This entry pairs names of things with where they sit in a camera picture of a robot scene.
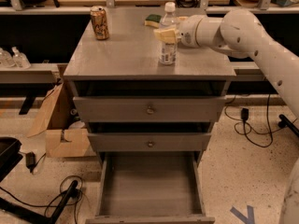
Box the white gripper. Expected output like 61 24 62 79
153 15 225 48

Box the clear plastic water bottle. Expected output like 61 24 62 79
159 2 178 64

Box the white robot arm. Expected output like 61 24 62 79
154 9 299 224

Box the grey wooden drawer cabinet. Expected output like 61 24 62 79
63 7 237 161

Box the grey top drawer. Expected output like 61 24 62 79
74 97 225 122

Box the grey middle drawer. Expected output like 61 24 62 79
88 133 211 152

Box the clear pump bottle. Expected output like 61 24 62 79
12 47 31 69
0 48 15 68

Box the grey open bottom drawer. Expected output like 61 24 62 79
85 152 215 224

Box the green yellow sponge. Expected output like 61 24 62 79
144 14 162 28

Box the gold drink can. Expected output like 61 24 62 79
91 6 109 40

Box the brown cardboard box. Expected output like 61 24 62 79
27 84 95 158

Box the small black adapter left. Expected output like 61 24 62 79
25 152 36 172

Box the black bin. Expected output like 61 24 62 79
0 137 22 182

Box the black chair base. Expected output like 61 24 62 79
0 180 80 224

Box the black power adapter with cable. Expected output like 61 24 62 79
223 93 281 148

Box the black cable on floor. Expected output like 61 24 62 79
0 175 86 224

